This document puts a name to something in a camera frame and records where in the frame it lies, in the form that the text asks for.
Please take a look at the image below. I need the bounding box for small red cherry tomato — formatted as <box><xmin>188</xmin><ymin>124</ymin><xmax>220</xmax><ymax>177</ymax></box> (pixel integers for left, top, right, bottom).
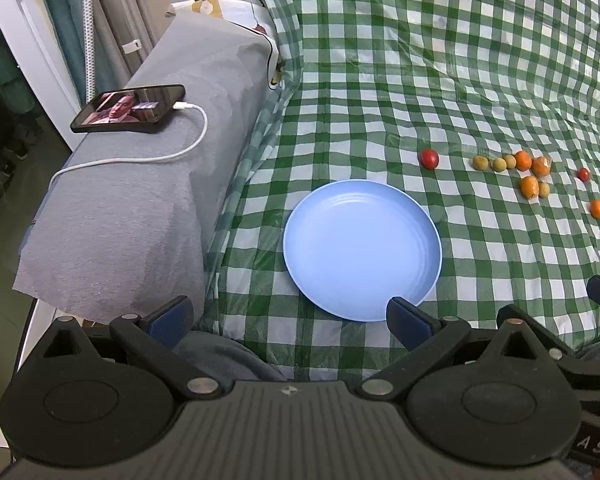
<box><xmin>577</xmin><ymin>168</ymin><xmax>591</xmax><ymax>182</ymax></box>

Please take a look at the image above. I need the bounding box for lower orange kumquat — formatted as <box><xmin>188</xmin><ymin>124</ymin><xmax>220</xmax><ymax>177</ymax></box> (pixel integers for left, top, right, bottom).
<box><xmin>518</xmin><ymin>176</ymin><xmax>540</xmax><ymax>200</ymax></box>

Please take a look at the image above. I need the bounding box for black smartphone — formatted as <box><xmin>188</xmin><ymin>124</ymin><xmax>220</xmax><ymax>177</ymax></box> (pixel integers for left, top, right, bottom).
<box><xmin>70</xmin><ymin>84</ymin><xmax>185</xmax><ymax>133</ymax></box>

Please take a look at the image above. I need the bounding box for silver flexible hose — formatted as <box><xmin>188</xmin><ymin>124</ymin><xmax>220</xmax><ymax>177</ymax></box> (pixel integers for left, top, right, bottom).
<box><xmin>78</xmin><ymin>0</ymin><xmax>97</xmax><ymax>106</ymax></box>

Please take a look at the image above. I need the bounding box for tan longan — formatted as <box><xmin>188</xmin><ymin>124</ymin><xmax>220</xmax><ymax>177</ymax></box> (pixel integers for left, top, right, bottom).
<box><xmin>472</xmin><ymin>155</ymin><xmax>490</xmax><ymax>171</ymax></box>
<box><xmin>504</xmin><ymin>154</ymin><xmax>517</xmax><ymax>169</ymax></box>
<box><xmin>492</xmin><ymin>157</ymin><xmax>507</xmax><ymax>172</ymax></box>
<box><xmin>538</xmin><ymin>181</ymin><xmax>550</xmax><ymax>198</ymax></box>

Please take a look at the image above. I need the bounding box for lone orange mandarin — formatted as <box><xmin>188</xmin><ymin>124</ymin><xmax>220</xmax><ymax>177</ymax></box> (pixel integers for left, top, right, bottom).
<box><xmin>590</xmin><ymin>200</ymin><xmax>600</xmax><ymax>219</ymax></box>

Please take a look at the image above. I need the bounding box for large red cherry tomato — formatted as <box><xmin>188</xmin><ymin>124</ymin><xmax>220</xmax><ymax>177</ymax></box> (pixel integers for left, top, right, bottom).
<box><xmin>419</xmin><ymin>148</ymin><xmax>439</xmax><ymax>170</ymax></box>

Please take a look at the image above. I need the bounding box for green checkered tablecloth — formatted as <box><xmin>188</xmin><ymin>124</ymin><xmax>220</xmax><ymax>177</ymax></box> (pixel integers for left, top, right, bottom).
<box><xmin>199</xmin><ymin>0</ymin><xmax>600</xmax><ymax>380</ymax></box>

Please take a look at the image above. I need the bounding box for right wrapped orange kumquat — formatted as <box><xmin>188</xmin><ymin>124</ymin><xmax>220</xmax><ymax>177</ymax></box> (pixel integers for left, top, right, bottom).
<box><xmin>531</xmin><ymin>156</ymin><xmax>552</xmax><ymax>178</ymax></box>

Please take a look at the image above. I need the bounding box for grey sofa armrest cover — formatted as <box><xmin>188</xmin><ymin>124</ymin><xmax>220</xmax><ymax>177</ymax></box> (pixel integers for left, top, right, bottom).
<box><xmin>14</xmin><ymin>15</ymin><xmax>272</xmax><ymax>323</ymax></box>

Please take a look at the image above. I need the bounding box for white door frame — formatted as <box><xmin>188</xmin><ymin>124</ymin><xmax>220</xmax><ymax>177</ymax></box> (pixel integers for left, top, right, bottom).
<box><xmin>0</xmin><ymin>0</ymin><xmax>82</xmax><ymax>150</ymax></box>

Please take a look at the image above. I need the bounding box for white charging cable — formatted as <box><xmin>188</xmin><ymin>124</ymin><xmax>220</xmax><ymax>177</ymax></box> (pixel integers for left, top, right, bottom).
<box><xmin>32</xmin><ymin>102</ymin><xmax>209</xmax><ymax>226</ymax></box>

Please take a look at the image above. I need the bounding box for top orange kumquat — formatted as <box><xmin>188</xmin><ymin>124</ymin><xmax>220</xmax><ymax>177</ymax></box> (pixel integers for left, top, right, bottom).
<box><xmin>514</xmin><ymin>150</ymin><xmax>533</xmax><ymax>171</ymax></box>

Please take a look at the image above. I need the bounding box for blue round plate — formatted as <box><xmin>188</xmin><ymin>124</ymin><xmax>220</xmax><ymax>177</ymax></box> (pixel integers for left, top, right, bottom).
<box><xmin>283</xmin><ymin>179</ymin><xmax>442</xmax><ymax>323</ymax></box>

